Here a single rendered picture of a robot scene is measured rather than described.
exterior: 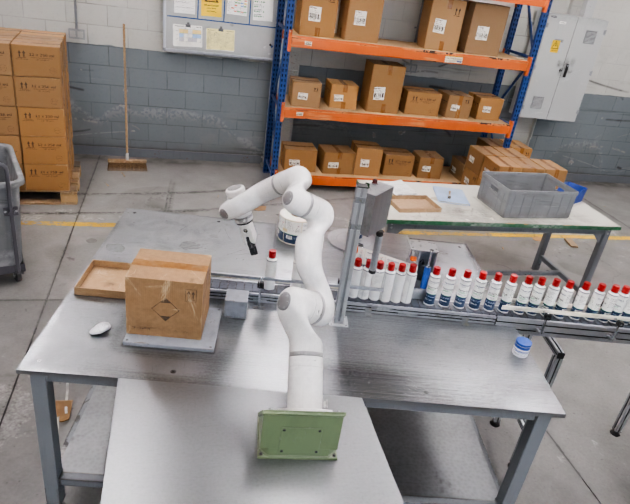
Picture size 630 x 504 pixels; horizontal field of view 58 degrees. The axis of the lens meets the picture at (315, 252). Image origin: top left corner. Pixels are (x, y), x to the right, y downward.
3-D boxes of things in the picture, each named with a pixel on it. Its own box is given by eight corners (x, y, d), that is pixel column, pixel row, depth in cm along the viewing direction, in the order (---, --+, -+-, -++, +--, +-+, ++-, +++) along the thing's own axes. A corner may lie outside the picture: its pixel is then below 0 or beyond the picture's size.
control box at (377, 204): (386, 226, 249) (394, 186, 241) (368, 237, 236) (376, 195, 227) (366, 218, 254) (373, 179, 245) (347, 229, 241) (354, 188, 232)
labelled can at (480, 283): (476, 305, 278) (487, 269, 269) (479, 311, 274) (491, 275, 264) (466, 304, 278) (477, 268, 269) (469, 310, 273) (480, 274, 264)
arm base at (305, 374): (328, 414, 200) (329, 362, 206) (336, 412, 182) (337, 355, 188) (275, 412, 198) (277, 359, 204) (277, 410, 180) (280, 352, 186)
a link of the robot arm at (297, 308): (330, 358, 196) (331, 291, 204) (292, 351, 184) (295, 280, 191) (305, 360, 204) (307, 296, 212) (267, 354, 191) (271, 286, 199)
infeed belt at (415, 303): (489, 312, 282) (491, 305, 280) (494, 321, 275) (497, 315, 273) (156, 280, 269) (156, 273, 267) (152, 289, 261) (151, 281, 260)
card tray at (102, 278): (155, 272, 277) (155, 265, 275) (142, 301, 254) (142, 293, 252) (93, 266, 274) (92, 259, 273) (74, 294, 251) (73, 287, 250)
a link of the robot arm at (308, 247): (285, 323, 200) (316, 330, 211) (310, 319, 192) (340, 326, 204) (289, 195, 216) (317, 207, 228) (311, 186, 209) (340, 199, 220)
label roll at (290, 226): (296, 248, 308) (299, 225, 301) (270, 235, 318) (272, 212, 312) (319, 239, 322) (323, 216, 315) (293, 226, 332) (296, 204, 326)
